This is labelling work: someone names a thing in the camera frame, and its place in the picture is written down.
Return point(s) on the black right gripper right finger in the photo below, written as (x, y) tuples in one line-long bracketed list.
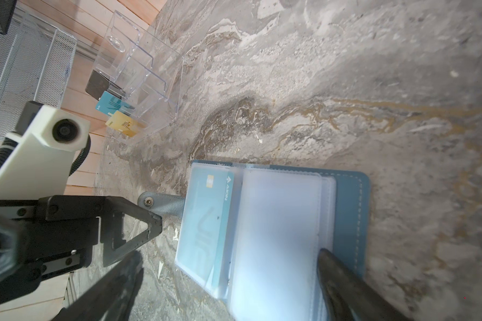
[(347, 296)]

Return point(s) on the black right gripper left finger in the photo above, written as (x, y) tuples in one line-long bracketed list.
[(113, 296)]

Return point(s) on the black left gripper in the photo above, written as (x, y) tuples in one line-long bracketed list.
[(49, 237)]

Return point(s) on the beige card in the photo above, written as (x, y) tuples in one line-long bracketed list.
[(124, 124)]

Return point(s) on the teal VIP card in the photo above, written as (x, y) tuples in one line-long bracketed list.
[(108, 104)]

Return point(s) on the black card in stand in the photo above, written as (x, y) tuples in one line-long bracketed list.
[(99, 83)]

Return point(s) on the clear acrylic card stand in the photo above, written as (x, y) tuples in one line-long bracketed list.
[(147, 69)]

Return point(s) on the white wire mesh shelf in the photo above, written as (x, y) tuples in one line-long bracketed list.
[(35, 65)]

